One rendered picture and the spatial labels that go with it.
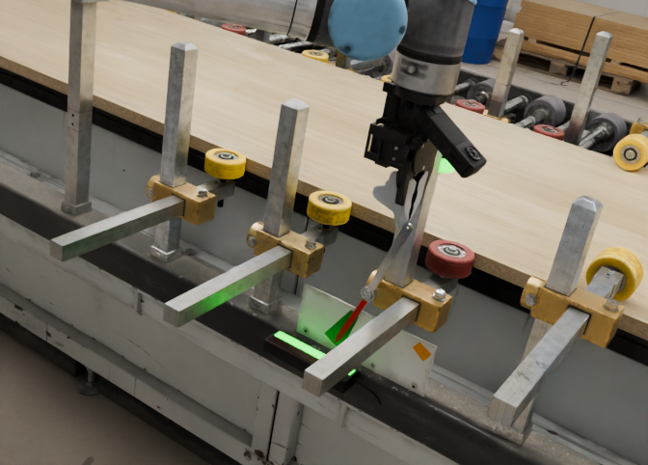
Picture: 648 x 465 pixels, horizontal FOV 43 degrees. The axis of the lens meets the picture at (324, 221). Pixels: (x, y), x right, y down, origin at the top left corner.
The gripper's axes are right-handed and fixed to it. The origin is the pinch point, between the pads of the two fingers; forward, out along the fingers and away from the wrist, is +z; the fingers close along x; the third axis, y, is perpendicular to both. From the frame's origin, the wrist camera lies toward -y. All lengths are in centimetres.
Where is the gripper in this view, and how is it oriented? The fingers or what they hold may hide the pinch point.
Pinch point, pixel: (405, 221)
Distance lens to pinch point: 121.9
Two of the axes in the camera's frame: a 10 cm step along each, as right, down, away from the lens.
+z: -1.6, 8.9, 4.2
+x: -5.4, 2.8, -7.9
